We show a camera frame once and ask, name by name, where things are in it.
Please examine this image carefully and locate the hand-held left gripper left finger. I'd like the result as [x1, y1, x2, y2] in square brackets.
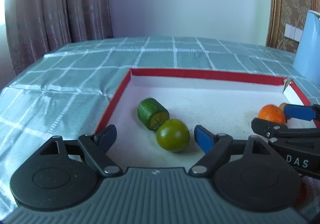
[37, 125, 123, 177]

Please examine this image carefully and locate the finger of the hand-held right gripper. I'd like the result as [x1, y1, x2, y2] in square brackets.
[251, 118, 320, 140]
[283, 104, 320, 123]

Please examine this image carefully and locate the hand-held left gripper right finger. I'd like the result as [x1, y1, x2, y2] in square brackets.
[189, 125, 275, 176]

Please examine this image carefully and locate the orange tangerine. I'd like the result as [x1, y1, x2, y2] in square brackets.
[257, 104, 286, 125]

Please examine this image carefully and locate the large green tomato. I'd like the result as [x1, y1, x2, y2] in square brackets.
[156, 119, 190, 153]

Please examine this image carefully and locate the red cardboard box tray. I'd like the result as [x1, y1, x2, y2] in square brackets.
[94, 68, 320, 168]

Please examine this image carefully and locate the green cucumber piece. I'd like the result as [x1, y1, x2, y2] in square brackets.
[137, 98, 170, 132]

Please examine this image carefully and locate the light blue electric kettle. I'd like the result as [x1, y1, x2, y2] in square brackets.
[292, 10, 320, 83]

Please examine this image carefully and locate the green checked tablecloth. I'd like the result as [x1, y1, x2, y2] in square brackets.
[0, 37, 320, 214]

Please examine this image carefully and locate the pink patterned curtain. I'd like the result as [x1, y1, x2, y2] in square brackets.
[4, 0, 114, 76]

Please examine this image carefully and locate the white wall switch panel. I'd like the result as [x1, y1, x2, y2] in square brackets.
[285, 23, 303, 40]

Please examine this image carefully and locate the gold ornate wall frame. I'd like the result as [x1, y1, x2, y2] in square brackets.
[265, 0, 320, 53]

